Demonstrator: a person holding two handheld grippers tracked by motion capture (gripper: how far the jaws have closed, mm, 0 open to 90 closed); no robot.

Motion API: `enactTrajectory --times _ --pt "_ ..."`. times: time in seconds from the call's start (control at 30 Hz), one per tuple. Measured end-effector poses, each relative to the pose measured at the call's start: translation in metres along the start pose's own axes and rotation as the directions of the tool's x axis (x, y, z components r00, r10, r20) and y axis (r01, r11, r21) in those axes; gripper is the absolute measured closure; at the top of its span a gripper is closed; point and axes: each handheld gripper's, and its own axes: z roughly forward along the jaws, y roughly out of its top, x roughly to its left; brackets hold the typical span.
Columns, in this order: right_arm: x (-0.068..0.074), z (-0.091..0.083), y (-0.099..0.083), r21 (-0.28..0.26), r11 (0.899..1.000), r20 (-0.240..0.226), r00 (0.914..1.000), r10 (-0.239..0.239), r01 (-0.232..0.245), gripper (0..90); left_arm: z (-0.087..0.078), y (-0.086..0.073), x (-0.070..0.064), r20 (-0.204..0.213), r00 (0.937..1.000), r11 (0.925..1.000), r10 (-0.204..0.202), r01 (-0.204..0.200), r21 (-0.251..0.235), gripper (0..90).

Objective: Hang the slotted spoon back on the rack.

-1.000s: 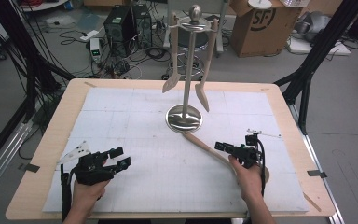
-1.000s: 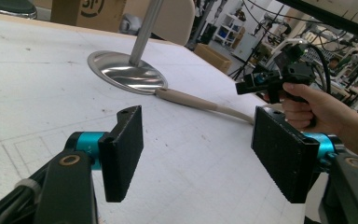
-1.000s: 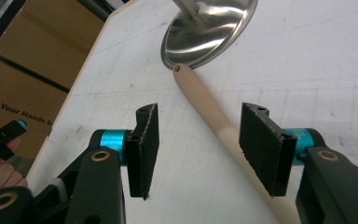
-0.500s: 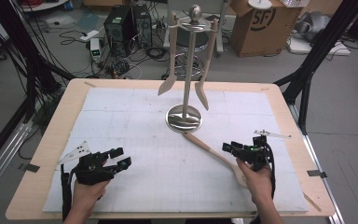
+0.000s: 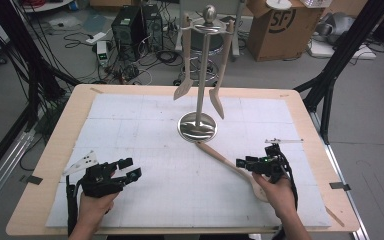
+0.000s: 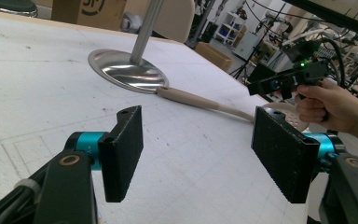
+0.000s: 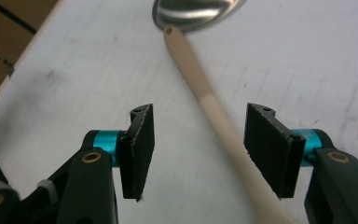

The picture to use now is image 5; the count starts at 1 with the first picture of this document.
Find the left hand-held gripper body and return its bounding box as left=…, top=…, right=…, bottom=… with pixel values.
left=62, top=150, right=128, bottom=199

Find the aluminium rail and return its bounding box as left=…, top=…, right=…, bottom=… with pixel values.
left=0, top=129, right=34, bottom=218
left=308, top=111, right=369, bottom=240

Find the cardboard box with round logo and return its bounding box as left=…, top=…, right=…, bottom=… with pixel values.
left=246, top=0, right=326, bottom=63

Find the beige slotted turner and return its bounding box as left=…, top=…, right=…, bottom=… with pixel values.
left=173, top=13, right=195, bottom=102

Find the person's left hand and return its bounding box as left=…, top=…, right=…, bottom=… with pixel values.
left=78, top=191, right=121, bottom=228

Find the beige skimmer spoon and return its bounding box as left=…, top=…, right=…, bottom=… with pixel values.
left=194, top=140, right=270, bottom=204

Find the black metal frame post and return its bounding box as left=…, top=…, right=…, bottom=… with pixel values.
left=294, top=0, right=384, bottom=144
left=0, top=0, right=81, bottom=134

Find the steel utensil stand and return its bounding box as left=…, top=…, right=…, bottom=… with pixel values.
left=177, top=4, right=238, bottom=144

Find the white power strip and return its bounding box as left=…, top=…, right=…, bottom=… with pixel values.
left=85, top=32, right=108, bottom=45

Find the black round stool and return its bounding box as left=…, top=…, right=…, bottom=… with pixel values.
left=173, top=29, right=226, bottom=88

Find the white power supply unit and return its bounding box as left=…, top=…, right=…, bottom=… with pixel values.
left=96, top=40, right=110, bottom=66

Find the person's right hand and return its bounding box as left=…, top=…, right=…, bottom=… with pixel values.
left=251, top=171, right=298, bottom=221

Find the white round disc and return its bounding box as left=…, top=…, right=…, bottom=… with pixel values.
left=265, top=0, right=293, bottom=10

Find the beige solid turner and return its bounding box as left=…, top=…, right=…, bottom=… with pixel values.
left=208, top=19, right=236, bottom=121

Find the black computer tower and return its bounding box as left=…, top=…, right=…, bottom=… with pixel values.
left=142, top=3, right=164, bottom=51
left=111, top=5, right=148, bottom=61

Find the right hand-held gripper cable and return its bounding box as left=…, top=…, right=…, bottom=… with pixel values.
left=271, top=146, right=300, bottom=240

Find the grey bag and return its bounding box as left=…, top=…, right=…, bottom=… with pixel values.
left=314, top=12, right=356, bottom=44

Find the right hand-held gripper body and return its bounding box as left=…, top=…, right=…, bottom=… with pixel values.
left=246, top=137, right=304, bottom=184

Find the white flat board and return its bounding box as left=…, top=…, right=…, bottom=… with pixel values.
left=308, top=39, right=378, bottom=60

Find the hand-held gripper cable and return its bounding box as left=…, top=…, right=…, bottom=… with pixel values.
left=65, top=174, right=81, bottom=236
left=271, top=146, right=300, bottom=240

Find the left hand-held gripper cable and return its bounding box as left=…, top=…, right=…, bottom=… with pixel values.
left=65, top=174, right=81, bottom=236

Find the dark tape strip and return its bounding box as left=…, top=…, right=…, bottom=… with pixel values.
left=19, top=174, right=44, bottom=186
left=329, top=181, right=352, bottom=192

